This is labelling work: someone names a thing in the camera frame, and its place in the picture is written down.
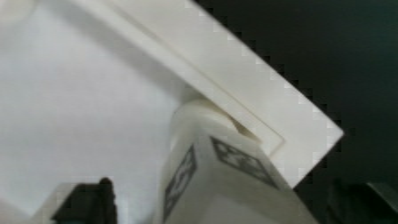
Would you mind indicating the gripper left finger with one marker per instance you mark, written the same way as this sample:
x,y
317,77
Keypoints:
x,y
90,205

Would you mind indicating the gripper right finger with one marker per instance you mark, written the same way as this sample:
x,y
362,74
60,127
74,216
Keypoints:
x,y
364,203

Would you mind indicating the white table leg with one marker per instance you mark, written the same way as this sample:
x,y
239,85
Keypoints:
x,y
223,187

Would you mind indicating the white square tabletop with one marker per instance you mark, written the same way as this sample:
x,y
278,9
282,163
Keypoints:
x,y
90,95

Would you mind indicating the white L-shaped fence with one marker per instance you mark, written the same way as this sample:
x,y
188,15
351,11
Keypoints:
x,y
241,83

